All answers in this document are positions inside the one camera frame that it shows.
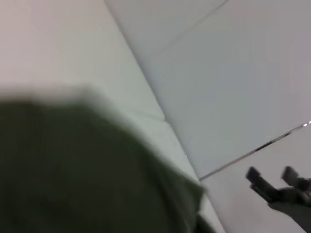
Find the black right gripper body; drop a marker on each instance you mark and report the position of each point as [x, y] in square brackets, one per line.
[296, 204]

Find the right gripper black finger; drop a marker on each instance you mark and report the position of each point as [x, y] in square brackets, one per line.
[291, 176]
[260, 183]

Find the dark green shirt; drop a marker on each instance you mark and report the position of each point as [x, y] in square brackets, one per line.
[85, 170]

